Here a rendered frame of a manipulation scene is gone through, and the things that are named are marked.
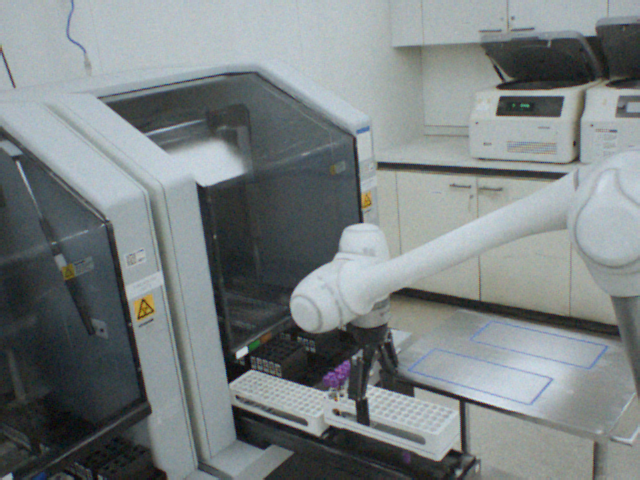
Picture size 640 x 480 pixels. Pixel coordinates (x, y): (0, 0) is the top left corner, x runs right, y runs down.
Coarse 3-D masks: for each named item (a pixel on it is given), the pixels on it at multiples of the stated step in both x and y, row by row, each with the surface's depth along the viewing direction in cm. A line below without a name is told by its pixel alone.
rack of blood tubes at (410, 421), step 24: (336, 408) 155; (384, 408) 151; (408, 408) 150; (432, 408) 150; (360, 432) 153; (384, 432) 148; (408, 432) 151; (432, 432) 141; (456, 432) 146; (432, 456) 142
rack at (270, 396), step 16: (240, 384) 179; (256, 384) 178; (272, 384) 177; (288, 384) 176; (240, 400) 179; (256, 400) 172; (272, 400) 171; (288, 400) 170; (304, 400) 169; (320, 400) 168; (272, 416) 170; (288, 416) 172; (304, 416) 162; (320, 416) 161; (320, 432) 162
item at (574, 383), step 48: (432, 336) 203; (480, 336) 199; (528, 336) 196; (576, 336) 194; (432, 384) 177; (480, 384) 175; (528, 384) 173; (576, 384) 170; (624, 384) 168; (576, 432) 154
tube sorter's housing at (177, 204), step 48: (0, 96) 188; (48, 96) 171; (96, 96) 186; (336, 96) 211; (96, 144) 155; (144, 144) 158; (192, 192) 154; (192, 240) 156; (192, 288) 158; (192, 336) 160; (192, 384) 162; (192, 432) 168; (240, 432) 178
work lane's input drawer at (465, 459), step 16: (240, 416) 175; (256, 416) 173; (256, 432) 173; (272, 432) 169; (288, 432) 166; (304, 432) 163; (336, 432) 164; (352, 432) 164; (288, 448) 167; (304, 448) 163; (320, 448) 160; (336, 448) 158; (352, 448) 157; (368, 448) 157; (384, 448) 157; (400, 448) 156; (336, 464) 158; (352, 464) 155; (368, 464) 152; (384, 464) 150; (400, 464) 151; (416, 464) 150; (432, 464) 149; (448, 464) 149; (464, 464) 146; (480, 464) 150
